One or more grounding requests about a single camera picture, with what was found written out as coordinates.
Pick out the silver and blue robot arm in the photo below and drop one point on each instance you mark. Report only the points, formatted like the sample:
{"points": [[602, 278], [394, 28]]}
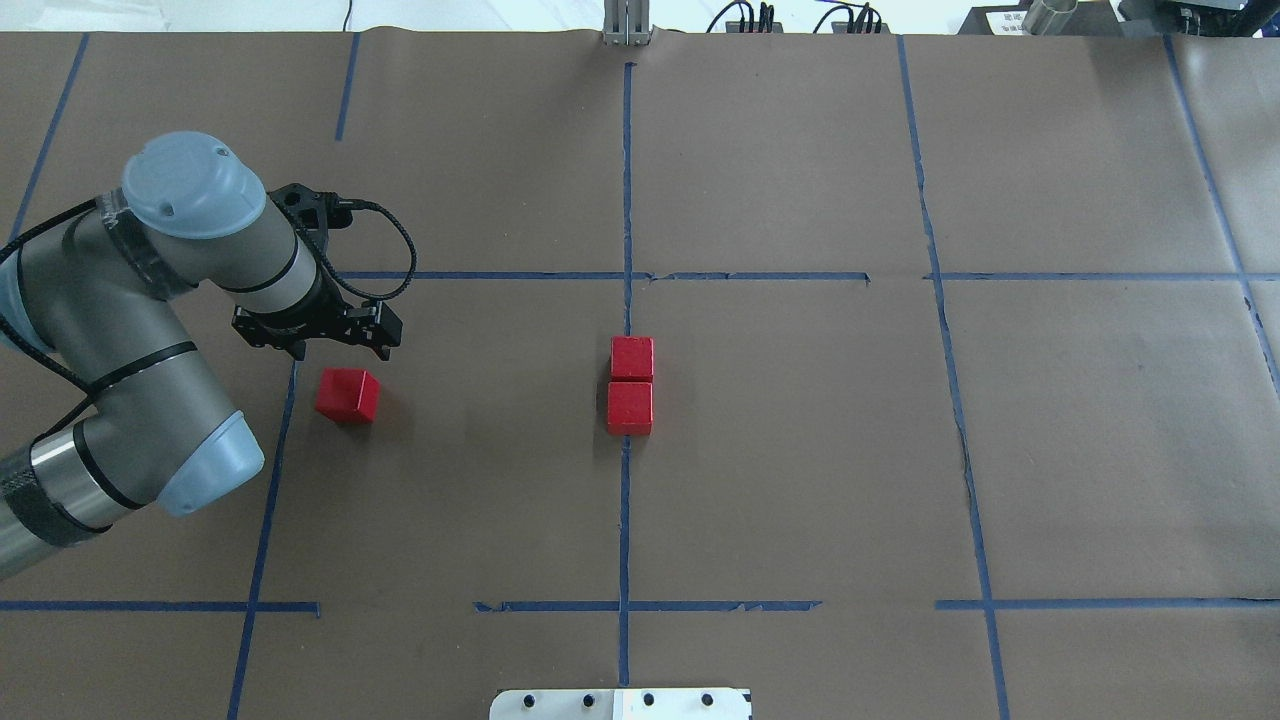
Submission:
{"points": [[88, 294]]}

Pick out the brown paper table cover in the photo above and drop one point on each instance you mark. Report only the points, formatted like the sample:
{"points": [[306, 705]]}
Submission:
{"points": [[965, 380]]}

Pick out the red cube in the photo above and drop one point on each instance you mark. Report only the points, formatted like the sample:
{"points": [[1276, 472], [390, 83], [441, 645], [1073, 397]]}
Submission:
{"points": [[349, 396]]}

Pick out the metal cup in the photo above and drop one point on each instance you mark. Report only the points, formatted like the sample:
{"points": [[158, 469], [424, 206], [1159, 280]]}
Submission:
{"points": [[1047, 17]]}

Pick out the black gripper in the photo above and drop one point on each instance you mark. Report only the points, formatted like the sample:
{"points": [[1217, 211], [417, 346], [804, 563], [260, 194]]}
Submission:
{"points": [[322, 312]]}

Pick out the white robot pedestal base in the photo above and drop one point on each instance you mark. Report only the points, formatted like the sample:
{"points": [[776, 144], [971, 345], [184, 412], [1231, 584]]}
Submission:
{"points": [[624, 703]]}

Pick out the red cube block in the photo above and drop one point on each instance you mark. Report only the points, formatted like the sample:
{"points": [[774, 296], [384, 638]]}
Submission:
{"points": [[629, 408], [632, 359]]}

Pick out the aluminium frame post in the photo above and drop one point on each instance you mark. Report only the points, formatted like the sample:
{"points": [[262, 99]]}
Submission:
{"points": [[627, 23]]}

